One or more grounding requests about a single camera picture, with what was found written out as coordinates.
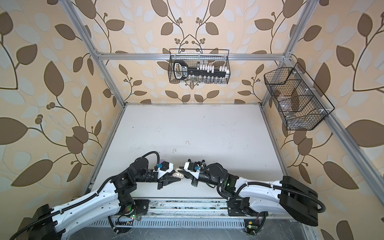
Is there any cream earbud charging case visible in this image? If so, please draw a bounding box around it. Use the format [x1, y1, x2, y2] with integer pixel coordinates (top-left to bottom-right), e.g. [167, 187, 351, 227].
[175, 171, 184, 179]

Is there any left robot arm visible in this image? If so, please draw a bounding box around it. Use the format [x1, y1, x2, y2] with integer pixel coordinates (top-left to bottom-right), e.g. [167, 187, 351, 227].
[11, 151, 184, 240]

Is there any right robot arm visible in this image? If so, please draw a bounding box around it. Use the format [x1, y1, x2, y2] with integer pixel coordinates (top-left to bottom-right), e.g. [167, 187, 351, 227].
[177, 162, 326, 227]

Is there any black tool with white parts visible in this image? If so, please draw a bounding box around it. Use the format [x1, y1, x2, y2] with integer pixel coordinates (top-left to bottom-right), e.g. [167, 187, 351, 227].
[169, 60, 231, 80]

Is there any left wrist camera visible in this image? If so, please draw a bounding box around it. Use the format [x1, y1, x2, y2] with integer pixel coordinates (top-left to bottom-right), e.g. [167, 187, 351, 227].
[154, 161, 174, 179]

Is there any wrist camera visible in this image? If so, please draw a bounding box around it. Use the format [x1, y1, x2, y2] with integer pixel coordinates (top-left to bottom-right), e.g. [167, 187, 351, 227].
[154, 161, 174, 179]
[183, 160, 206, 173]

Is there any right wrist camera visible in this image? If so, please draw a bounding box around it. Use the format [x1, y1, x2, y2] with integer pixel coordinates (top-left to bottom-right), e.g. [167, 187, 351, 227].
[183, 160, 206, 173]

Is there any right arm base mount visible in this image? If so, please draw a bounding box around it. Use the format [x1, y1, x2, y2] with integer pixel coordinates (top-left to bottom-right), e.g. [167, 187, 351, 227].
[227, 198, 269, 236]

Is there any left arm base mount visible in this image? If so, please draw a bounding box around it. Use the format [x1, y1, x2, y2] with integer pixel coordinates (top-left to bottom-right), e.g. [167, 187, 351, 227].
[108, 199, 150, 235]

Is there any black wire basket back wall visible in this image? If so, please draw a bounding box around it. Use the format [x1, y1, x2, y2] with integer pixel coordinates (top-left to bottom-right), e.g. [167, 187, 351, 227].
[168, 48, 231, 85]

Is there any black wire basket wall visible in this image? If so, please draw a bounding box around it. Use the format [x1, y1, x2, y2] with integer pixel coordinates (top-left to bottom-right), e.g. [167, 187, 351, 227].
[264, 63, 335, 131]
[168, 48, 231, 85]

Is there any black wire basket right wall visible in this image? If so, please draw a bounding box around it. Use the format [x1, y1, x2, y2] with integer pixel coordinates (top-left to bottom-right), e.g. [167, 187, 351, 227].
[264, 63, 335, 131]

